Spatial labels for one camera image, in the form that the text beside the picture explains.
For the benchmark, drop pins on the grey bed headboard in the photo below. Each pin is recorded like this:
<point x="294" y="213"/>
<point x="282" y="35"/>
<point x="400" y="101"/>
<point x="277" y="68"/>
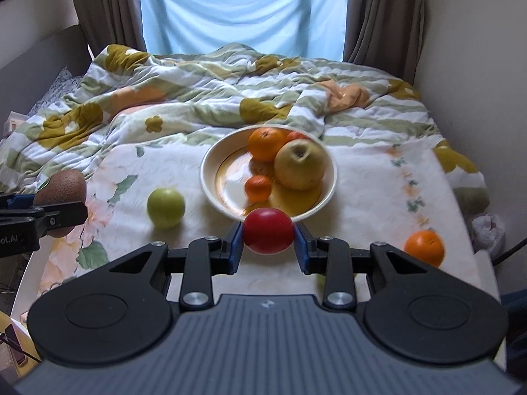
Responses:
<point x="26" y="79"/>

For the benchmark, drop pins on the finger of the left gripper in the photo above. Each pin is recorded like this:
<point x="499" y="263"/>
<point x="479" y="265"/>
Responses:
<point x="16" y="202"/>
<point x="58" y="220"/>

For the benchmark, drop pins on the floral striped quilt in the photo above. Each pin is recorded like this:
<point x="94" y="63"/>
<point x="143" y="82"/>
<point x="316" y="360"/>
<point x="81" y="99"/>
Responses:
<point x="148" y="100"/>

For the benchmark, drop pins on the white plastic bag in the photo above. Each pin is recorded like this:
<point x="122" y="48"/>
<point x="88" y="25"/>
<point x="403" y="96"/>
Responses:
<point x="488" y="233"/>

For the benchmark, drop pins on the small mandarin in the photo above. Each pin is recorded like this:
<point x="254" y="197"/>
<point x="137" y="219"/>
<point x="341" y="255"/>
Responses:
<point x="258" y="188"/>

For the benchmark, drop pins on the left brown curtain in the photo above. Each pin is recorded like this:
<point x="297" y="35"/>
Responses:
<point x="108" y="22"/>

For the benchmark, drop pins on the large orange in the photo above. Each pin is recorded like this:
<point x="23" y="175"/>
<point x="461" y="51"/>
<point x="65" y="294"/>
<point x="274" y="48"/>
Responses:
<point x="265" y="142"/>

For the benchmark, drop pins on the cream oval bowl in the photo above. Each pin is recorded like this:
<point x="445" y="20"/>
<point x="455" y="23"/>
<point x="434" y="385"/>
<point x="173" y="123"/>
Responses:
<point x="228" y="165"/>

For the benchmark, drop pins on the right brown curtain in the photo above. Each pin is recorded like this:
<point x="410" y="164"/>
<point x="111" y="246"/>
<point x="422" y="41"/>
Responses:
<point x="385" y="34"/>

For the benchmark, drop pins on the yellow pear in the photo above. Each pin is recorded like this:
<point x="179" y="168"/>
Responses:
<point x="300" y="165"/>

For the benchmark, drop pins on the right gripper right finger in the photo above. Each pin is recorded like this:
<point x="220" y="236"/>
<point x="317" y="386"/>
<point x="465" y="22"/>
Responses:
<point x="329" y="257"/>

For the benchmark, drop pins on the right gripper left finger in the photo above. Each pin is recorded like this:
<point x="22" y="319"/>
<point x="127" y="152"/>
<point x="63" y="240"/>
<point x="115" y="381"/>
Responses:
<point x="207" y="257"/>

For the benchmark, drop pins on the red cherry tomato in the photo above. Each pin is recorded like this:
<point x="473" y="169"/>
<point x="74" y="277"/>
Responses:
<point x="268" y="231"/>

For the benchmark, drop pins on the large green apple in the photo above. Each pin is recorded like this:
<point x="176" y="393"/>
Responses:
<point x="166" y="207"/>

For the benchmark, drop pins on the white box by bed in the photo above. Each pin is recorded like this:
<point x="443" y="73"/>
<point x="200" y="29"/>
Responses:
<point x="13" y="121"/>

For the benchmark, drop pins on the brown kiwi with sticker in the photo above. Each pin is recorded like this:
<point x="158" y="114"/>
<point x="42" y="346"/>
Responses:
<point x="63" y="186"/>

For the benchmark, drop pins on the brown curtain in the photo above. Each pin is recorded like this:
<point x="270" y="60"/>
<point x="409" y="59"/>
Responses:
<point x="108" y="22"/>
<point x="385" y="34"/>

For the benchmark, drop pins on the light blue window cloth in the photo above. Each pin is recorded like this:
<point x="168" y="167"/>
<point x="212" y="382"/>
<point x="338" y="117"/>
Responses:
<point x="308" y="28"/>

